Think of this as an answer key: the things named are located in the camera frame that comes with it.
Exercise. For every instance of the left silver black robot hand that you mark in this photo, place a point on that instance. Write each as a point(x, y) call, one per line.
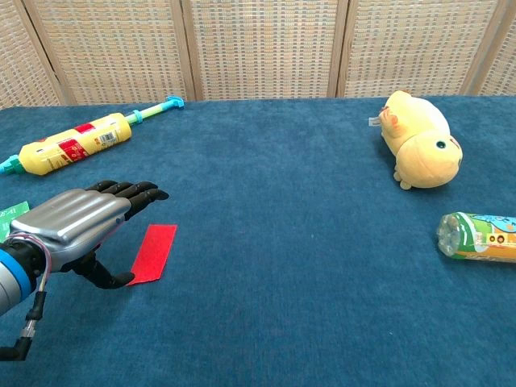
point(76, 223)

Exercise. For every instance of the red plastic piece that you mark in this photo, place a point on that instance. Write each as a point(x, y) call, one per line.
point(155, 252)

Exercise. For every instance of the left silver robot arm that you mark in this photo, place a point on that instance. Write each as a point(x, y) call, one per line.
point(14, 274)

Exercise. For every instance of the green card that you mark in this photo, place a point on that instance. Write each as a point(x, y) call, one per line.
point(10, 215)

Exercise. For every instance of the yellow toy water pump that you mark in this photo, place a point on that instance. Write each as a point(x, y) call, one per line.
point(72, 146)

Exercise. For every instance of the blue table cloth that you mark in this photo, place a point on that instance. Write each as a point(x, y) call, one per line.
point(282, 262)

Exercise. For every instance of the woven folding screen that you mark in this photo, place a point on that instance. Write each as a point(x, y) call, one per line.
point(262, 48)

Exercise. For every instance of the yellow plush toy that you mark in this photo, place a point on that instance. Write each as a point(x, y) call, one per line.
point(419, 145)

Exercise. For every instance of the clear plastic bottle colourful label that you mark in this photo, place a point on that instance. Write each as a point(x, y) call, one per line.
point(479, 238)

